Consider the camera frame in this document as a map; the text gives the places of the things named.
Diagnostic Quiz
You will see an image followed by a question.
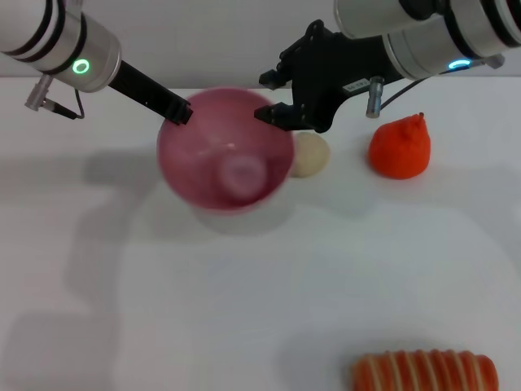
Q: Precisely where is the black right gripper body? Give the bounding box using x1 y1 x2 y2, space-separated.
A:
278 20 402 134

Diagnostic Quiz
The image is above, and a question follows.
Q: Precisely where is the pink plastic bowl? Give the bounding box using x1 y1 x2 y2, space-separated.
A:
156 86 296 213

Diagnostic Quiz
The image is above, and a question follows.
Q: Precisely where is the left arm connector cable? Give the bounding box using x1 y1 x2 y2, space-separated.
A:
24 76 85 121

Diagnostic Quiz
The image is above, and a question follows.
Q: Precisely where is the right arm connector cable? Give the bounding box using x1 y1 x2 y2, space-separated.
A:
366 55 506 120

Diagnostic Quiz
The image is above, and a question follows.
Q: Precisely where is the orange white striped toy bread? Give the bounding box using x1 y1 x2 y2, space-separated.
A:
350 349 500 391

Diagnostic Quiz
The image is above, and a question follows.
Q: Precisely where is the beige round bun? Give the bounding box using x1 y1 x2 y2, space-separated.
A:
289 131 331 178

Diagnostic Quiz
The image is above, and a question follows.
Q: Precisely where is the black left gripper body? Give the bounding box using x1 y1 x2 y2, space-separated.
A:
107 60 187 121

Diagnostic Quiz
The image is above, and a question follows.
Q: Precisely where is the arm connector cable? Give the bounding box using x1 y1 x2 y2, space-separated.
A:
366 55 506 120
24 76 85 121

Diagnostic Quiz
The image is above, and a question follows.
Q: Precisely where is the pink toy peach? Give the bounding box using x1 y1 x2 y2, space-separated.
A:
219 156 268 200

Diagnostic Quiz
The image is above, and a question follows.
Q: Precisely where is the red orange toy pear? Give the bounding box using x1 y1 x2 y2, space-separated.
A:
368 112 432 180

